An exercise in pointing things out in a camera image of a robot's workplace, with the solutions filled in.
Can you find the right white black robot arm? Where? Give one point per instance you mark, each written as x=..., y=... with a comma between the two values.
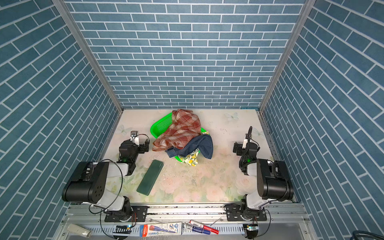
x=273, y=181

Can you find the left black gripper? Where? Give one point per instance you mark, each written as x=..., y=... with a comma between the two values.
x=143, y=146

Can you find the grey white small device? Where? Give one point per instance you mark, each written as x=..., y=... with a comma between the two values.
x=79, y=230

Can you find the marker package box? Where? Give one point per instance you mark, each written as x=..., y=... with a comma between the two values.
x=155, y=230

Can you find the green plastic basket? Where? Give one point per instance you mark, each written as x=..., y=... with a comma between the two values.
x=180, y=135

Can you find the aluminium front rail frame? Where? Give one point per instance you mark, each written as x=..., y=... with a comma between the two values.
x=285, y=221

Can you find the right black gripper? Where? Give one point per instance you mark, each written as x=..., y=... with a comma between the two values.
x=237, y=148

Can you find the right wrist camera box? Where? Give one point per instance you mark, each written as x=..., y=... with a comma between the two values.
x=246, y=140

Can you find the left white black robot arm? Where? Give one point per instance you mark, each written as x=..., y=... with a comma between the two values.
x=87, y=184

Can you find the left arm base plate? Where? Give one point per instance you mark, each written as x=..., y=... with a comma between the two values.
x=132, y=214

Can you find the yellow floral skirt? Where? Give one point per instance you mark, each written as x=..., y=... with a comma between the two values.
x=191, y=159

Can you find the dark green rectangular board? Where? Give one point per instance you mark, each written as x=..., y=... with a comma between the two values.
x=150, y=177

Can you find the dark blue denim skirt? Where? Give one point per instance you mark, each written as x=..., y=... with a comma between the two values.
x=203, y=143

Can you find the blue marker pen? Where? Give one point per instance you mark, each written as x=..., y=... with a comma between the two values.
x=195, y=229

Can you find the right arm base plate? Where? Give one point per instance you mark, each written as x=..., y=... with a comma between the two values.
x=237, y=213

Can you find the red plaid skirt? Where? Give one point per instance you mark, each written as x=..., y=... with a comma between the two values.
x=176, y=129

